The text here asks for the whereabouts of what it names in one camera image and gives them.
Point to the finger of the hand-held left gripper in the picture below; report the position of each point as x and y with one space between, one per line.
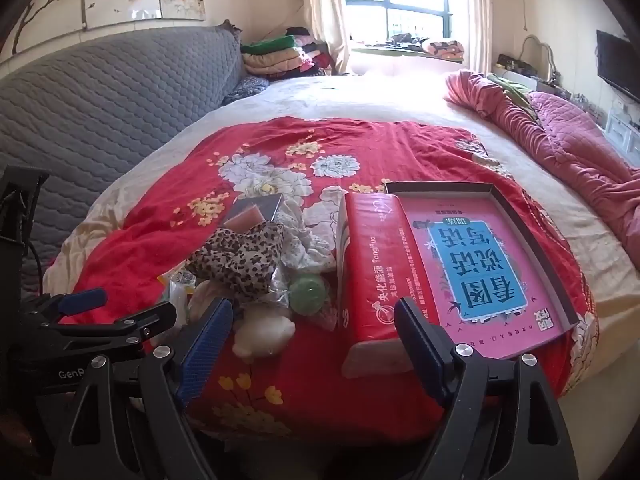
82 301
120 329

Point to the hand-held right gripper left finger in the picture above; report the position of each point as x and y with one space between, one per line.
210 340

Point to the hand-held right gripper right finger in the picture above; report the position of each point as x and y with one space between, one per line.
415 350

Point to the red tissue pack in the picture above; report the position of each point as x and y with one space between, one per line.
385 270

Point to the leopard print cloth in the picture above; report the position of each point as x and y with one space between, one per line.
240 260

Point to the green ball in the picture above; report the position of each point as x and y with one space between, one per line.
308 294

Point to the shallow cardboard box tray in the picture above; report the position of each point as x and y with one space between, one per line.
534 250

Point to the white plush toy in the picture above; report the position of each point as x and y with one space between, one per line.
262 332

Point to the white floral cloth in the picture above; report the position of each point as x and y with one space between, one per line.
310 255

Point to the dark grey small box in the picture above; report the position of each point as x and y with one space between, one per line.
265 205

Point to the red floral blanket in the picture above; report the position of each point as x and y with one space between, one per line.
200 170

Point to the grey quilted headboard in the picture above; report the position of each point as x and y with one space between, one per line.
100 100

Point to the dark patterned pillow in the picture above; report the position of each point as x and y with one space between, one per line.
247 89

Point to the pink quilt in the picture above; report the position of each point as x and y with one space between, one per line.
575 140

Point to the green cloth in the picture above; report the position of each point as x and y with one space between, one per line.
510 87

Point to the stack of folded clothes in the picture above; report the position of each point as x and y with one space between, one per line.
280 57

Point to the white drawer cabinet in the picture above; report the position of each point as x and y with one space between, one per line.
625 135

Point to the patterned cushion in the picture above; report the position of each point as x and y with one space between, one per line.
445 49

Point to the dark clothes on sill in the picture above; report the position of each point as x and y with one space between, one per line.
405 41

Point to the vanity mirror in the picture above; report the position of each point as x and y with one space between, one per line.
540 52

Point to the cream curtain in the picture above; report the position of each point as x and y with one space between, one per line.
327 10
475 10

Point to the black television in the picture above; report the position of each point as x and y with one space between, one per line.
620 62

